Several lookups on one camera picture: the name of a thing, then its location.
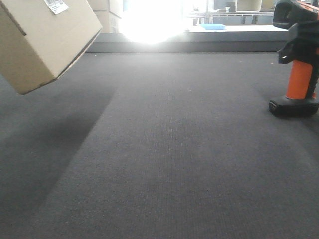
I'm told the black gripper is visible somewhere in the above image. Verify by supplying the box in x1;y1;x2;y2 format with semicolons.
278;21;319;64

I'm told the orange black barcode scanner gun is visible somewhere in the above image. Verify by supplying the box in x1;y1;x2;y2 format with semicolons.
269;0;319;117

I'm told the brown cardboard package box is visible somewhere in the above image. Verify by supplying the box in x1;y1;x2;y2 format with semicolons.
0;0;102;95

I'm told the blue plastic tray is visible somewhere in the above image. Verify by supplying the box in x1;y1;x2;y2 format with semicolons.
198;23;226;31

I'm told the stacked cardboard boxes background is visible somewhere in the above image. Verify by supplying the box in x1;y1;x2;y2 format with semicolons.
88;0;123;33

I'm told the white barcode label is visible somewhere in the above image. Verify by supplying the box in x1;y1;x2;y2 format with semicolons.
44;0;69;15

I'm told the black conveyor side rail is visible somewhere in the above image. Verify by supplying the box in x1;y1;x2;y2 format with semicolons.
86;30;288;53

